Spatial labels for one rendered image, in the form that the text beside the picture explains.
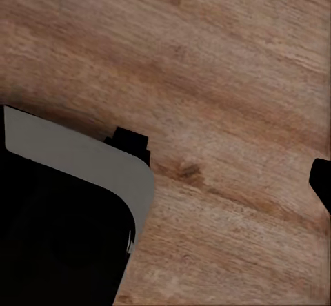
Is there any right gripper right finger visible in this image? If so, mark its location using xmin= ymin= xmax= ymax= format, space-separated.
xmin=309 ymin=158 xmax=331 ymax=214

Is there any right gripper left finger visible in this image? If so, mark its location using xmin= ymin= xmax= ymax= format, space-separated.
xmin=0 ymin=159 xmax=36 ymax=241

